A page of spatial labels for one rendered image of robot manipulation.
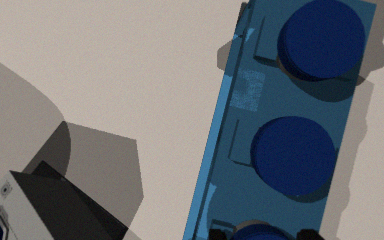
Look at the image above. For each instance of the grey push-button control box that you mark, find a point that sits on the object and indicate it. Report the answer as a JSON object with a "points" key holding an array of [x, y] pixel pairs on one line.
{"points": [[39, 208]]}

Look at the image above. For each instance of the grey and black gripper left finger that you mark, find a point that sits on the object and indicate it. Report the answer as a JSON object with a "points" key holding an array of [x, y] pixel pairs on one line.
{"points": [[216, 234]]}

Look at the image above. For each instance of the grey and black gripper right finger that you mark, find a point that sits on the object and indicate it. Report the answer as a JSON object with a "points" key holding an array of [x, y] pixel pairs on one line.
{"points": [[308, 234]]}

